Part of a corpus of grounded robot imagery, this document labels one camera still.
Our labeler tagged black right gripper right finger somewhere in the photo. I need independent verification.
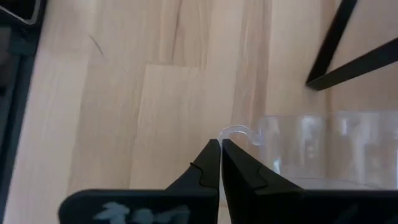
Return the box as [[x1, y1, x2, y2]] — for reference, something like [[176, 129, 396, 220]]
[[221, 138, 398, 224]]

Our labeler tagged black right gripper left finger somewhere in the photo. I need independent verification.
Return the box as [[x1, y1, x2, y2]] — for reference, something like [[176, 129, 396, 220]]
[[58, 139, 221, 224]]

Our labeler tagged wooden shelf with black frame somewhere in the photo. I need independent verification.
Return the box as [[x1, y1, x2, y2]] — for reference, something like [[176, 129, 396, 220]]
[[305, 0, 398, 91]]

